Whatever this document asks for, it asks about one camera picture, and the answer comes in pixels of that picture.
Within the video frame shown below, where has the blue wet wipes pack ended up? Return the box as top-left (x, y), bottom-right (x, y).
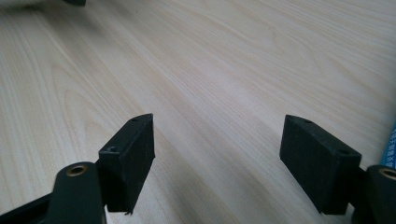
top-left (380, 120), bottom-right (396, 171)

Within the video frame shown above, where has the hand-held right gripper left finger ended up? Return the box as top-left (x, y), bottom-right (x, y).
top-left (97, 113), bottom-right (156, 216)

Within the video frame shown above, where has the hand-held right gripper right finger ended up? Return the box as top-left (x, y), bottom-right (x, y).
top-left (279, 114), bottom-right (362, 216)

